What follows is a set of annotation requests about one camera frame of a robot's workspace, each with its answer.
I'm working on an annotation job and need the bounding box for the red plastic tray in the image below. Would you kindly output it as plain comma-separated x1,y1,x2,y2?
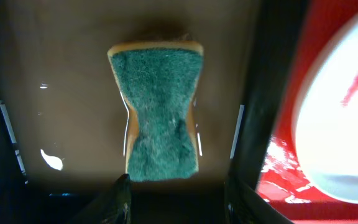
257,0,358,223

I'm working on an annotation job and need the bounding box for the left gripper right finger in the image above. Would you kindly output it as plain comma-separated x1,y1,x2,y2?
224,176,293,224

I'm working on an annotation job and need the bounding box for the green and yellow sponge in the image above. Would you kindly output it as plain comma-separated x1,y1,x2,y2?
108,40,203,182

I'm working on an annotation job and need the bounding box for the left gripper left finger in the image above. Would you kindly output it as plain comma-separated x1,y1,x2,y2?
68,174,132,224

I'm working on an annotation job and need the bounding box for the white plate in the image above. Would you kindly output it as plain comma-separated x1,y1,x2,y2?
293,13,358,204

